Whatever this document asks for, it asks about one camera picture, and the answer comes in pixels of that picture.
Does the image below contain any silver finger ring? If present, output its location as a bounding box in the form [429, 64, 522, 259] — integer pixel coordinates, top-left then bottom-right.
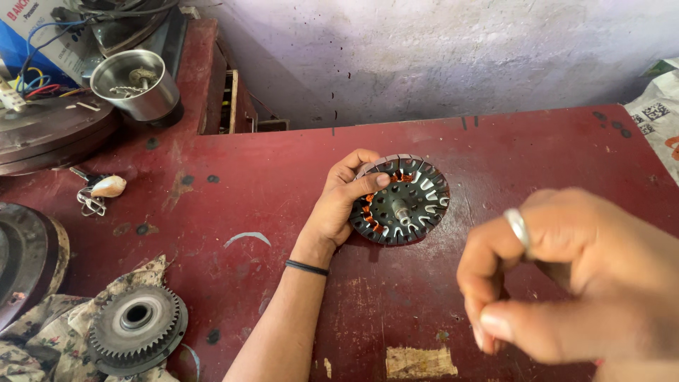
[503, 207, 533, 253]

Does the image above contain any grey toothed gear wheel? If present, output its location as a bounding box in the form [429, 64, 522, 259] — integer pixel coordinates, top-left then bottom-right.
[86, 285, 189, 377]

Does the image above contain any person's left hand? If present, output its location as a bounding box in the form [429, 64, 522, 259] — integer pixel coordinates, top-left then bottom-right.
[299, 149, 392, 256]

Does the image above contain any curved white insulation paper strip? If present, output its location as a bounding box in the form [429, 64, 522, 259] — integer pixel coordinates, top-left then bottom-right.
[223, 231, 272, 249]

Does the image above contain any white cardboard box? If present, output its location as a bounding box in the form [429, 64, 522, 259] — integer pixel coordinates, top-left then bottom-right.
[0, 0, 107, 88]

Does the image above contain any black wrist band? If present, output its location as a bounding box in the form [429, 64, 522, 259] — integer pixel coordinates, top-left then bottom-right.
[285, 259, 330, 277]

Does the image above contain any person's right hand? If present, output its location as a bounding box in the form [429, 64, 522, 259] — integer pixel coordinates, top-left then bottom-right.
[457, 188, 679, 382]

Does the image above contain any fan motor stator with copper winding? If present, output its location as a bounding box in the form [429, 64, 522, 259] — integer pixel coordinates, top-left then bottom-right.
[348, 154, 451, 246]

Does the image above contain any bundle of coloured wires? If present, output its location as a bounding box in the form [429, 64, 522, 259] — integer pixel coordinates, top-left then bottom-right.
[13, 20, 88, 100]

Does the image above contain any dark round metal housing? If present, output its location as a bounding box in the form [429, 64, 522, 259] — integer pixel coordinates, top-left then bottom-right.
[0, 202, 71, 331]

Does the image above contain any wooden frame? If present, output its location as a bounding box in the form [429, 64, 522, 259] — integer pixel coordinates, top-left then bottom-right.
[219, 69, 290, 135]

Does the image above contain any steel mixer jar with blade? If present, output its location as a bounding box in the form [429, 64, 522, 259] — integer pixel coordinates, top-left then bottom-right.
[89, 49, 185, 127]

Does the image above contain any brown round fan motor cover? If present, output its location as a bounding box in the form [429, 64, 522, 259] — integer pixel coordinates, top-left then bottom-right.
[0, 95, 118, 176]

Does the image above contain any white printed sack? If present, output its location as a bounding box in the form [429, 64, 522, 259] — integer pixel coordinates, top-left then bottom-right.
[624, 57, 679, 186]

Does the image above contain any dark appliance with black cables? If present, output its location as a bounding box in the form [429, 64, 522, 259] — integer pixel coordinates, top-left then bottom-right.
[50, 0, 187, 80]

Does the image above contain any floral patterned cloth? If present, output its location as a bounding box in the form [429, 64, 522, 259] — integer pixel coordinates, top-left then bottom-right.
[0, 255, 181, 382]

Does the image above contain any keyring with shell pendant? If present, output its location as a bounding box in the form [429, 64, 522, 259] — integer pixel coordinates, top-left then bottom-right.
[69, 167, 128, 217]

